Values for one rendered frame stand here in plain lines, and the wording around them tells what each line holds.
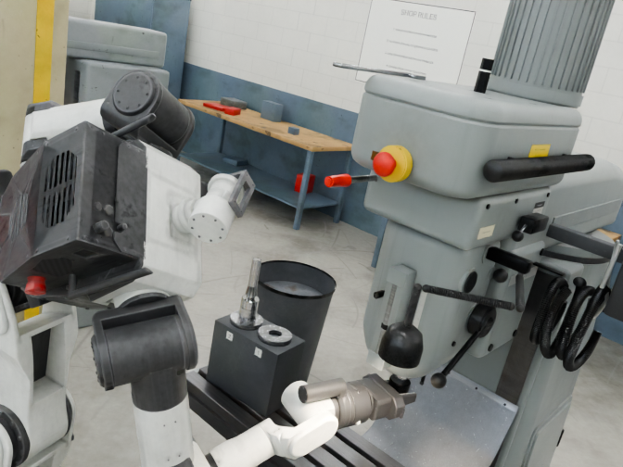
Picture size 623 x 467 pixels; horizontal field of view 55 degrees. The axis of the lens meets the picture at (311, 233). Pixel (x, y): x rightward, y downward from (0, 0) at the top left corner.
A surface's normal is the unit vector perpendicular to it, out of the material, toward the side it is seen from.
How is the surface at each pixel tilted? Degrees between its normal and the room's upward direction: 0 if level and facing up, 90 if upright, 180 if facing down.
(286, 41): 90
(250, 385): 90
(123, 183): 57
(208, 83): 90
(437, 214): 90
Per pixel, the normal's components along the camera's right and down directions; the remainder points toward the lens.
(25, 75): 0.73, 0.35
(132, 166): 0.85, -0.26
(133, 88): -0.26, -0.25
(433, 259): -0.58, 0.15
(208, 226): -0.19, 0.66
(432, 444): -0.32, -0.57
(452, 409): -0.51, -0.32
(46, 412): 0.91, 0.14
